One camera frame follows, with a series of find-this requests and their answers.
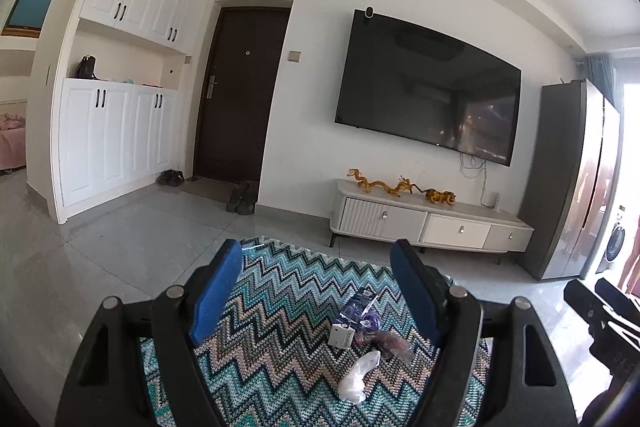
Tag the white television stand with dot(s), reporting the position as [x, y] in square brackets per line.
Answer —
[400, 222]

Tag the black handbag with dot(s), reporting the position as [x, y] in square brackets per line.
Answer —
[87, 68]

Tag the zigzag knitted blanket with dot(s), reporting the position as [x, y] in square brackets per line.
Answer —
[280, 307]

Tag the white washing machine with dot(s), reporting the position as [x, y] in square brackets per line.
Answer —
[615, 242]

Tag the grey silver refrigerator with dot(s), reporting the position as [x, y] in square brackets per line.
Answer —
[560, 182]

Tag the small white box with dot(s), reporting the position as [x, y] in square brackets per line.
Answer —
[342, 337]

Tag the golden dragon figurine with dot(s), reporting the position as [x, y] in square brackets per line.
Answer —
[380, 183]

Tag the framed window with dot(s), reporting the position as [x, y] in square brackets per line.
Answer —
[32, 7]

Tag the beige doormat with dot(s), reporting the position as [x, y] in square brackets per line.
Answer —
[205, 188]

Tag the blue grey curtain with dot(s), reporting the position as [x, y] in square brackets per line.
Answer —
[600, 74]

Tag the white router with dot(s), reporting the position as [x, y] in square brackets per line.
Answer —
[495, 200]

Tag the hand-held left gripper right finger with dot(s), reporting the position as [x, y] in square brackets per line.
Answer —
[412, 292]

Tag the wall light switch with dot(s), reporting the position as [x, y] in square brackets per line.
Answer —
[294, 56]

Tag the dark brown door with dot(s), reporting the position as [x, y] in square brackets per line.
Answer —
[240, 97]

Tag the pair of brown boots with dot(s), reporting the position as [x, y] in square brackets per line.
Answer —
[242, 199]

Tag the pair of dark shoes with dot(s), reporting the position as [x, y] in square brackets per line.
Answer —
[170, 177]

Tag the white floor cabinet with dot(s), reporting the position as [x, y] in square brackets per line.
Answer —
[110, 137]

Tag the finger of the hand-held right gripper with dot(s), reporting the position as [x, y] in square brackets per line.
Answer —
[617, 296]
[582, 299]

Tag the purple glove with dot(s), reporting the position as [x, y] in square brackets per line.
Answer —
[370, 323]

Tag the golden tiger figurine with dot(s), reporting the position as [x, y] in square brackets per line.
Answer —
[440, 197]

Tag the dark blue packet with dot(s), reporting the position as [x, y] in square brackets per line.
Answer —
[359, 304]

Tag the wall-mounted black television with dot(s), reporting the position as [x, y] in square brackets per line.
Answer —
[425, 87]

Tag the pink bed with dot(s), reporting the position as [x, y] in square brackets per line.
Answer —
[12, 142]

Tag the clear plastic wrapper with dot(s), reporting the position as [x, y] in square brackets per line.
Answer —
[395, 346]

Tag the white plastic bag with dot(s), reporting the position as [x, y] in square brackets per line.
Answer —
[357, 377]

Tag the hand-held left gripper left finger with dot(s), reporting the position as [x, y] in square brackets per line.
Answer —
[217, 292]

